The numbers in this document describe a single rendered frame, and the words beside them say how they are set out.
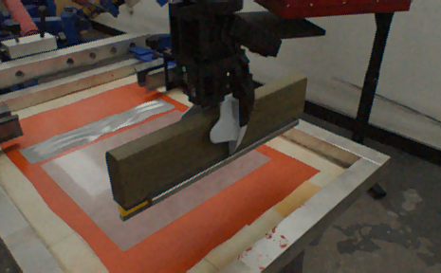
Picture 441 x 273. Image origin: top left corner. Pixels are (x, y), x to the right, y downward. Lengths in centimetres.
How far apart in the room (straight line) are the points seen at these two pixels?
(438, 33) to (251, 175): 193
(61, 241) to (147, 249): 13
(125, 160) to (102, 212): 24
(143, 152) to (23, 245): 23
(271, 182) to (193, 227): 18
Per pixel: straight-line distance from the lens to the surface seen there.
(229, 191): 67
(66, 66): 114
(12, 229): 62
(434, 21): 249
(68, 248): 61
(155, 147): 45
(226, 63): 45
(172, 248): 57
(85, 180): 73
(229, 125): 49
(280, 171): 72
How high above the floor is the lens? 138
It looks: 32 degrees down
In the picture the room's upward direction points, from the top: straight up
